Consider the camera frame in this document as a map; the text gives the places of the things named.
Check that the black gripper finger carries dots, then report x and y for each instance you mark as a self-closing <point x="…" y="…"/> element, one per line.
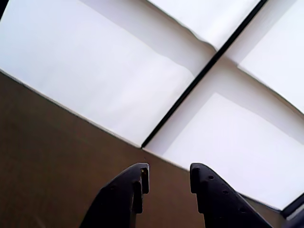
<point x="118" y="197"/>
<point x="221" y="204"/>

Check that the white cabinet door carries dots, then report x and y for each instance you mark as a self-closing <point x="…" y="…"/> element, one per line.
<point x="95" y="71"/>
<point x="225" y="130"/>

